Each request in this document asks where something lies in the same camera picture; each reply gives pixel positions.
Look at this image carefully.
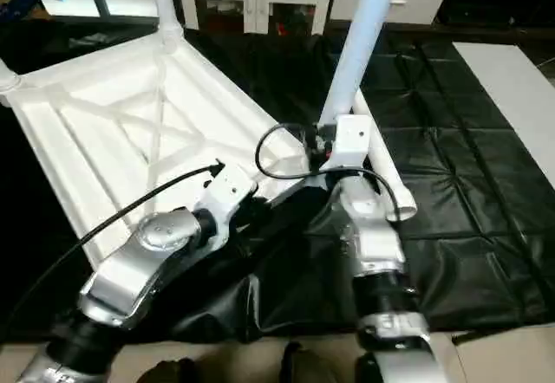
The white plastic table leg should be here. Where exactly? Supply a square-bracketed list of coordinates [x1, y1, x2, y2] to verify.
[317, 0, 405, 133]
[146, 0, 185, 48]
[0, 58, 22, 96]
[351, 88, 419, 223]

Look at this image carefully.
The white plastic table top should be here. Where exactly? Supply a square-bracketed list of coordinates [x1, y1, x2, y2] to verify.
[0, 29, 323, 267]

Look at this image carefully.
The black mat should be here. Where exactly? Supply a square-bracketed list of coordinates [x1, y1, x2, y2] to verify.
[0, 15, 555, 345]

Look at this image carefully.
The grey right robot foot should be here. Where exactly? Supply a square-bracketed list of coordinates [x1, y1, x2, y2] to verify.
[279, 341, 348, 383]

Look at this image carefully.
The grey robot foot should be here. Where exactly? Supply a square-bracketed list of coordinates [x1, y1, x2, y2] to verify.
[137, 359, 202, 383]
[279, 341, 348, 383]

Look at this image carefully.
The white drawer unit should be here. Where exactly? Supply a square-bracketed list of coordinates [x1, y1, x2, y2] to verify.
[328, 0, 452, 27]

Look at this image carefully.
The grey left robot foot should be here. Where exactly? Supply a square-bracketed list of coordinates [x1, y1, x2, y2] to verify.
[137, 359, 202, 383]

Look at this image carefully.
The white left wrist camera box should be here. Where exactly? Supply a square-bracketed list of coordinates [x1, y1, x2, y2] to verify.
[193, 165, 259, 250]

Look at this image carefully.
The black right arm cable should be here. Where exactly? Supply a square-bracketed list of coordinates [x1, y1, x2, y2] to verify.
[255, 121, 402, 226]

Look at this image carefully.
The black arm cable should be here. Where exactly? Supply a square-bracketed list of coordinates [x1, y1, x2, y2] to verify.
[255, 121, 402, 226]
[0, 159, 226, 342]

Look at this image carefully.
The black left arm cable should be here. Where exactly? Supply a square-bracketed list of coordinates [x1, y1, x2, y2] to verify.
[0, 159, 226, 342]

